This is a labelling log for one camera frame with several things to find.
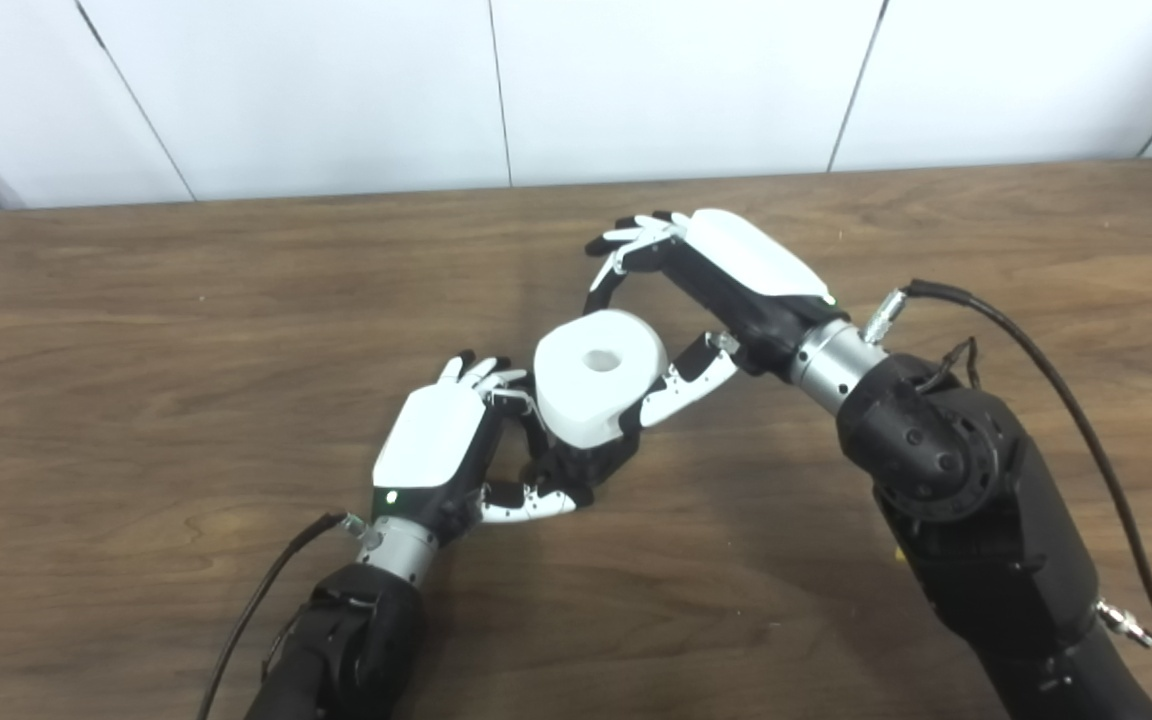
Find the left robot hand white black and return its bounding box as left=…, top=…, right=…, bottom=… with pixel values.
left=371, top=351, right=577, bottom=546

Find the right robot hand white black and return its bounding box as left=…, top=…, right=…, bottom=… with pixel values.
left=584, top=208, right=852, bottom=433

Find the black plastic holder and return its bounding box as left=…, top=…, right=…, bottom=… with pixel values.
left=521, top=405, right=642, bottom=506

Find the round white plastic piece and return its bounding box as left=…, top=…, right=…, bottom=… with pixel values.
left=533, top=309, right=668, bottom=450

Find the thin black right arm wire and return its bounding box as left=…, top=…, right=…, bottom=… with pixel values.
left=921, top=338, right=982, bottom=393

